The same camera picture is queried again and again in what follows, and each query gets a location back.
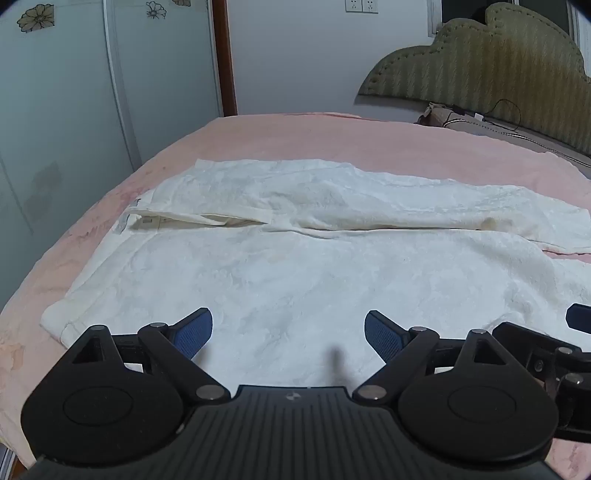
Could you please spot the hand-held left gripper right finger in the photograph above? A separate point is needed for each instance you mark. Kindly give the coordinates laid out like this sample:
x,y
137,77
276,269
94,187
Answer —
x,y
382,335

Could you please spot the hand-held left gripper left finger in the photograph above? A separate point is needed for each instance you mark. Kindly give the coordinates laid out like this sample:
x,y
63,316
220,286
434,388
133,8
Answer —
x,y
196,333

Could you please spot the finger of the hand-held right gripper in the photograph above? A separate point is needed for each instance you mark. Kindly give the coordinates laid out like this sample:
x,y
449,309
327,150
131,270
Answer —
x,y
580,316
521,340

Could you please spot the white pants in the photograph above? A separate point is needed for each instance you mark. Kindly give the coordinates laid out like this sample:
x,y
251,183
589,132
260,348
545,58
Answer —
x,y
295,277

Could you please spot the pink bed sheet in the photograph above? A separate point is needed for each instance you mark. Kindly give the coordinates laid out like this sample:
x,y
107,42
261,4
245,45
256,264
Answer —
x,y
323,138

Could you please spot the beige pillow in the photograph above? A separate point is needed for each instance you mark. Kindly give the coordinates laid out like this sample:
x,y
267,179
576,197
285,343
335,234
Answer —
x,y
489,125

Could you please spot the green padded headboard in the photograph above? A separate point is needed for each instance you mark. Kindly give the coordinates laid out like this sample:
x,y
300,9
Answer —
x,y
489,60

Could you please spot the brown wooden door frame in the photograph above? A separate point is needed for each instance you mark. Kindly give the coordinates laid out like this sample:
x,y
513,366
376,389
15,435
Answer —
x,y
225,55

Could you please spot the white wall socket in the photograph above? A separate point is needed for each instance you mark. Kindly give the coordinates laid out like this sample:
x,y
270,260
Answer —
x,y
370,5
353,5

